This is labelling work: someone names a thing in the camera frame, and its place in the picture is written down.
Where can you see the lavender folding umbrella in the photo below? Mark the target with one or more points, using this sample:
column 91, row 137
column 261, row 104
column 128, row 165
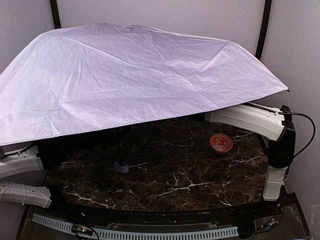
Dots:
column 95, row 77

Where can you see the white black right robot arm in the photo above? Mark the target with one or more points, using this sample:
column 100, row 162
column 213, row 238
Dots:
column 277, row 135

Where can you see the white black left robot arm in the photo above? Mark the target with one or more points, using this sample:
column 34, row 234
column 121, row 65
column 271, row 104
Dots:
column 27, row 157

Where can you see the red patterned ceramic bowl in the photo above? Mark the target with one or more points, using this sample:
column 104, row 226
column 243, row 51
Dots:
column 221, row 143

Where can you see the black front table rail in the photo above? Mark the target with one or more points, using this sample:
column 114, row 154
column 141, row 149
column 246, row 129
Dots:
column 96, row 216

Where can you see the grey slotted cable duct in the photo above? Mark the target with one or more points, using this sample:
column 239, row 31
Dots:
column 121, row 231

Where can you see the small circuit board with wires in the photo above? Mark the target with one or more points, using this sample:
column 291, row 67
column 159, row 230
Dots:
column 81, row 232

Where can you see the black left corner post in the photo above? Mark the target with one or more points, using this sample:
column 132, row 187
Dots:
column 55, row 14

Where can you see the black corner post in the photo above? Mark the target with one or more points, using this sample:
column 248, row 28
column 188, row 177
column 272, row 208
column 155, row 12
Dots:
column 55, row 14
column 263, row 29

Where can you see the black right corner post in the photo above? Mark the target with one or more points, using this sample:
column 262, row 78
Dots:
column 263, row 29

